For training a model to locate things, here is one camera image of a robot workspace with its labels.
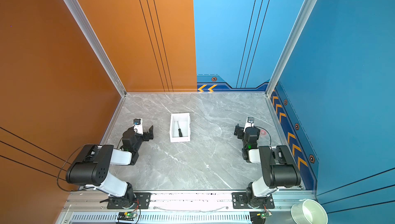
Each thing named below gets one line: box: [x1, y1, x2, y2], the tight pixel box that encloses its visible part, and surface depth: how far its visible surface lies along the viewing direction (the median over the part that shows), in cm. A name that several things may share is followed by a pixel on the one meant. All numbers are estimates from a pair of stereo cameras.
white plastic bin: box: [169, 112, 191, 143], surface depth 99 cm
